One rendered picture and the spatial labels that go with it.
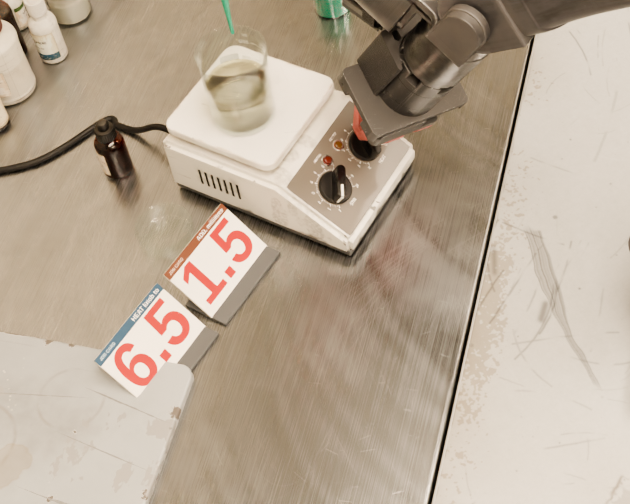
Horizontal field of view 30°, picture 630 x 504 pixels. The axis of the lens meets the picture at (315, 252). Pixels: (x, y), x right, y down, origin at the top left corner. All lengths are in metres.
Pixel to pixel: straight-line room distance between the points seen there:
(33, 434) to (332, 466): 0.25
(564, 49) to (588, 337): 0.35
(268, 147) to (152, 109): 0.21
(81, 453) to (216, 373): 0.13
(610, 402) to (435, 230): 0.23
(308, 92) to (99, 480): 0.39
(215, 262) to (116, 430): 0.18
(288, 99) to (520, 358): 0.32
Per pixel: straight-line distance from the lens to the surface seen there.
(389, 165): 1.10
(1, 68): 1.25
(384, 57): 0.96
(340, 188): 1.05
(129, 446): 1.00
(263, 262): 1.08
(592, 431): 0.98
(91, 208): 1.16
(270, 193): 1.06
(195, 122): 1.08
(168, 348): 1.03
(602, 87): 1.21
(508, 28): 0.85
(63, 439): 1.02
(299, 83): 1.10
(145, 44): 1.30
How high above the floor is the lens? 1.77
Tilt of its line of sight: 54 degrees down
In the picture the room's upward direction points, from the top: 10 degrees counter-clockwise
